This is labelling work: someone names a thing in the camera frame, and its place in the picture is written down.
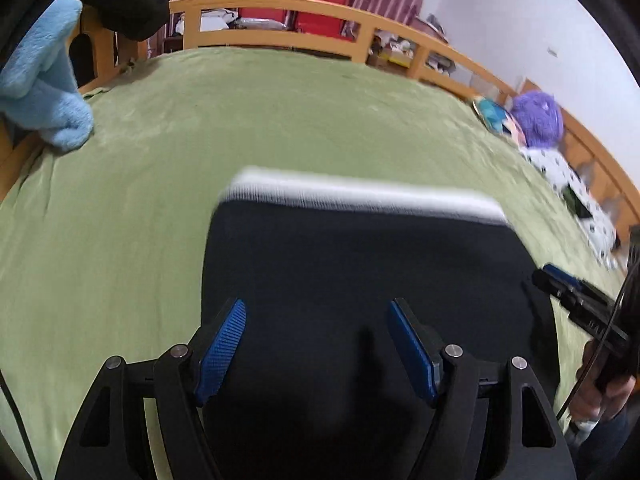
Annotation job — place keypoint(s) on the white floral pillow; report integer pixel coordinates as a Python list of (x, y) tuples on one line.
[(550, 165)]

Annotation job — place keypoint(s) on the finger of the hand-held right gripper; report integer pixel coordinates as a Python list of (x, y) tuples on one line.
[(562, 275), (552, 287)]

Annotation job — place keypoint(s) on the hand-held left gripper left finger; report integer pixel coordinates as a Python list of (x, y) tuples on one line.
[(225, 340)]

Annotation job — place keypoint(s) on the person's right forearm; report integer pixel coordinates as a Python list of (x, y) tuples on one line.
[(602, 437)]

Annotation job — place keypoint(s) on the light blue fleece towel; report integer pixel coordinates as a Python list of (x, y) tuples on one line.
[(40, 75)]

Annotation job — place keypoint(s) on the dark green cloth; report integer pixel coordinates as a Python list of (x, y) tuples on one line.
[(579, 204)]

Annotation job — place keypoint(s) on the person's right hand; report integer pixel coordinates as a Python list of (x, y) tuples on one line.
[(587, 400)]

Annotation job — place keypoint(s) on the black pants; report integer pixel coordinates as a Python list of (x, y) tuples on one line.
[(350, 270)]

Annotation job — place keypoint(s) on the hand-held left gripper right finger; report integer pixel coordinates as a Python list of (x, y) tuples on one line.
[(407, 345)]

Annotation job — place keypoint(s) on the pile of boxes and papers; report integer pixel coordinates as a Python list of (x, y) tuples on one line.
[(400, 47)]

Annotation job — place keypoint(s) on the geometric pattern pillow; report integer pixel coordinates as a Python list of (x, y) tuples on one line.
[(495, 115)]

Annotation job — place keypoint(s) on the green fleece blanket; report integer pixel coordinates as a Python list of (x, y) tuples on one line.
[(200, 125)]

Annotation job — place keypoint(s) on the purple plush toy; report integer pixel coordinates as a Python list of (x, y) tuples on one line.
[(537, 117)]

